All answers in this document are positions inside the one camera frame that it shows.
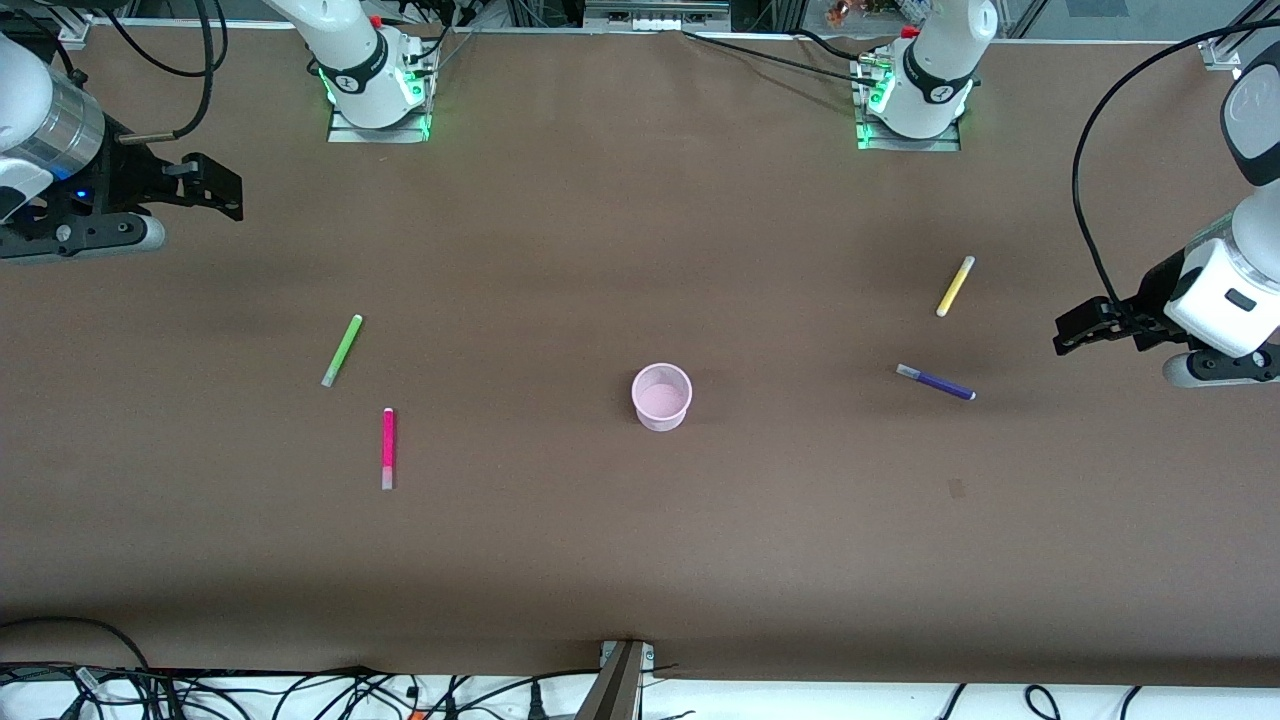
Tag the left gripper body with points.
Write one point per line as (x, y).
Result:
(1147, 303)

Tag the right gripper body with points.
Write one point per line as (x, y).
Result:
(138, 178)

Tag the purple marker pen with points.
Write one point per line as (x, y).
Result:
(940, 382)

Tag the pink highlighter pen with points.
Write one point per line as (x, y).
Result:
(388, 445)

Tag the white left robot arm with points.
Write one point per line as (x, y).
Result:
(940, 60)

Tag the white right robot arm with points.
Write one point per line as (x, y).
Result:
(360, 55)

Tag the pink mesh pen holder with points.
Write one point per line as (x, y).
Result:
(660, 405)

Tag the yellow highlighter pen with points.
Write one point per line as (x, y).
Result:
(955, 287)

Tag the green highlighter pen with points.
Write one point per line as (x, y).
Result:
(343, 350)

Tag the grey metal device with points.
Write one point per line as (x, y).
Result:
(655, 14)

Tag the aluminium corner bracket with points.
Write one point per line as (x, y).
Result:
(1223, 52)
(72, 32)

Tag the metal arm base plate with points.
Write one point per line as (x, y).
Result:
(380, 135)
(910, 144)

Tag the aluminium profile post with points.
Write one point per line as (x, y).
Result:
(615, 685)

